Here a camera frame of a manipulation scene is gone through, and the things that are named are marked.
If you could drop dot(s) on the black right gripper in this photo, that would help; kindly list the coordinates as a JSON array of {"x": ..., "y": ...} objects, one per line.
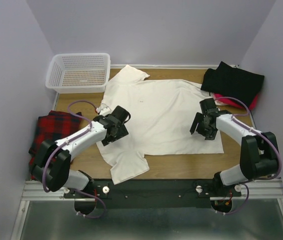
[{"x": 210, "y": 135}]

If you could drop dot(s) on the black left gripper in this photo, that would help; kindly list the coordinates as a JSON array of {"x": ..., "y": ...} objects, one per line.
[{"x": 122, "y": 132}]

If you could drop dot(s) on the white t shirt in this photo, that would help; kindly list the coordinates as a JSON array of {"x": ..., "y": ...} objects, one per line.
[{"x": 162, "y": 113}]

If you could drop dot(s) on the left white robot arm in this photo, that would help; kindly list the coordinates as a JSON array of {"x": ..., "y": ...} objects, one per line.
[{"x": 52, "y": 161}]

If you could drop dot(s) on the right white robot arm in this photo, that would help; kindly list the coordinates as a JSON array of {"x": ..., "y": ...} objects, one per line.
[{"x": 259, "y": 155}]

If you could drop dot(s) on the black folded shirt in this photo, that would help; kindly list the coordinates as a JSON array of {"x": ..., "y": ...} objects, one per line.
[{"x": 228, "y": 81}]

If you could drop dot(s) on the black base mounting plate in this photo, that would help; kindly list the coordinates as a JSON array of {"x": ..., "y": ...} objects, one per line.
[{"x": 160, "y": 193}]

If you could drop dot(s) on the red plaid folded shirt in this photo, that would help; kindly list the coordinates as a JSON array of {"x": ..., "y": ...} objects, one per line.
[{"x": 54, "y": 126}]

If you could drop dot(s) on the white perforated plastic basket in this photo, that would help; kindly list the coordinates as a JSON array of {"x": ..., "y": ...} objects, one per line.
[{"x": 78, "y": 73}]

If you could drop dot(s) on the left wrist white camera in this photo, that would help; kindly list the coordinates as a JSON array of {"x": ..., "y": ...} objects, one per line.
[{"x": 103, "y": 110}]

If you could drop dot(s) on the aluminium frame rail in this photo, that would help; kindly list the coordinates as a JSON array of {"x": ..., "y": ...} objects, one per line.
[{"x": 255, "y": 190}]

